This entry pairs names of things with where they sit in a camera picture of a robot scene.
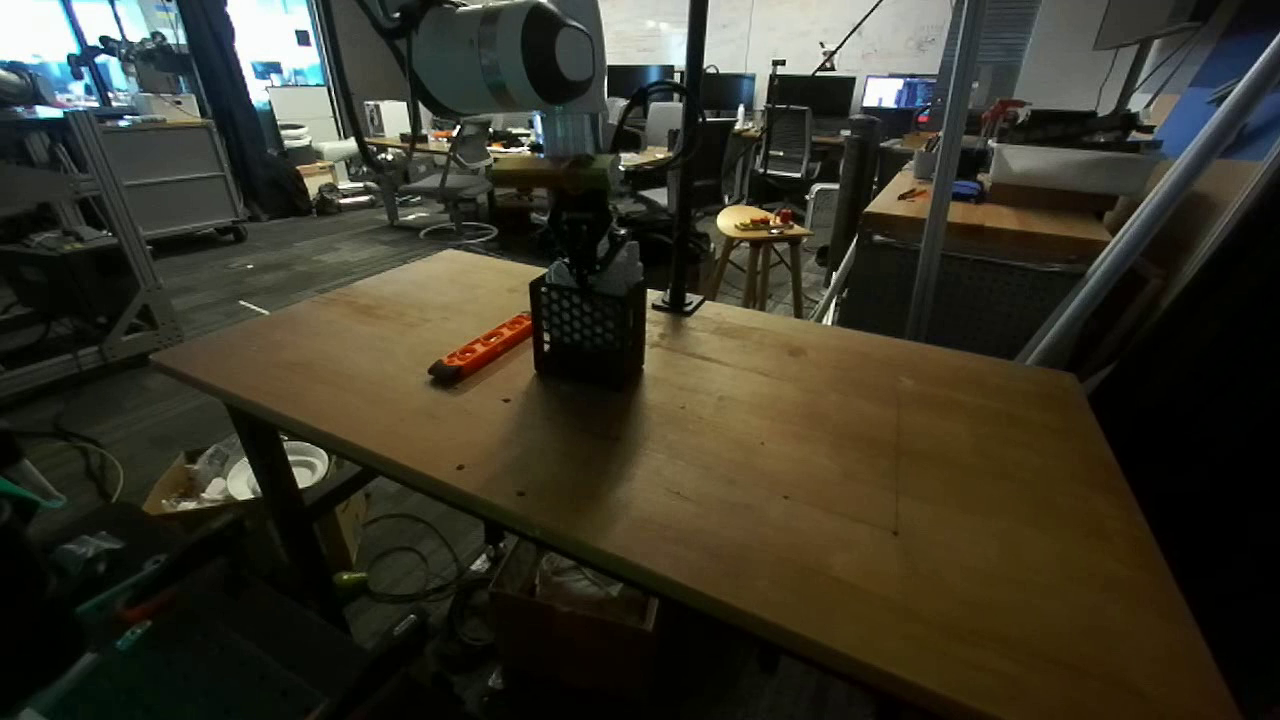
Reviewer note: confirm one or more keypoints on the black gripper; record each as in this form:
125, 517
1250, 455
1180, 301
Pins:
581, 223

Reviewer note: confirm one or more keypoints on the cardboard box on floor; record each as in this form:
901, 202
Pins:
223, 477

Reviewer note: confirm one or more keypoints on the silver diagonal metal post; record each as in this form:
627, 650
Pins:
1155, 209

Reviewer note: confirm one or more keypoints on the orange spirit level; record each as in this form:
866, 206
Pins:
479, 355

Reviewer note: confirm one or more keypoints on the black plastic basket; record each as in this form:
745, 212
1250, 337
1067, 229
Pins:
586, 333

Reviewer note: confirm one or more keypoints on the round wooden stool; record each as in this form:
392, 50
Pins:
759, 241

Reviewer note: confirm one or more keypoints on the black office chair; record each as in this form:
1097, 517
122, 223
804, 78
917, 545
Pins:
786, 141

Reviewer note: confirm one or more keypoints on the white towel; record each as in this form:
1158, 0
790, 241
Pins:
627, 271

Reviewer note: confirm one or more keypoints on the wooden workbench with drawers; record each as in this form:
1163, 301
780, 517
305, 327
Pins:
1006, 262

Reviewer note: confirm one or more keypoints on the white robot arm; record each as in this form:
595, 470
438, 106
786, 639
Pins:
483, 58

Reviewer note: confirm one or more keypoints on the black vertical pole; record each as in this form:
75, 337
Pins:
680, 298

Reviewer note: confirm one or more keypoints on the grey metal shelf rack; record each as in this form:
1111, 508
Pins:
88, 265

